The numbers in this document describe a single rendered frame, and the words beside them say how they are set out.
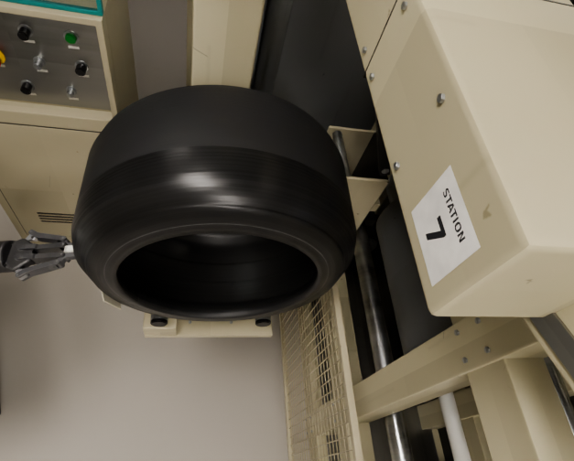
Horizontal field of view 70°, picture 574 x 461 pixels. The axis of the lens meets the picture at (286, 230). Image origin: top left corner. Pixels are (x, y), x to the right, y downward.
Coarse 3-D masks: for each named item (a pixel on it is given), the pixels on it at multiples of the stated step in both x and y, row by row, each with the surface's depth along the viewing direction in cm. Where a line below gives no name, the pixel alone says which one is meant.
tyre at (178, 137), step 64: (128, 128) 73; (192, 128) 69; (256, 128) 71; (320, 128) 84; (128, 192) 66; (192, 192) 65; (256, 192) 66; (320, 192) 73; (128, 256) 104; (192, 256) 119; (256, 256) 121; (320, 256) 80; (192, 320) 107
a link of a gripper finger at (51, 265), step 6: (42, 264) 93; (48, 264) 93; (54, 264) 93; (24, 270) 92; (30, 270) 92; (36, 270) 93; (42, 270) 93; (48, 270) 94; (54, 270) 95; (18, 276) 92; (30, 276) 94
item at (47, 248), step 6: (18, 246) 95; (24, 246) 95; (30, 246) 95; (36, 246) 95; (42, 246) 95; (48, 246) 95; (54, 246) 95; (60, 246) 95; (42, 252) 97; (48, 252) 97
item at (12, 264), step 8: (24, 240) 97; (0, 248) 93; (8, 248) 95; (16, 248) 96; (0, 256) 92; (8, 256) 94; (0, 264) 92; (8, 264) 93; (16, 264) 93; (24, 264) 94; (0, 272) 94; (8, 272) 95
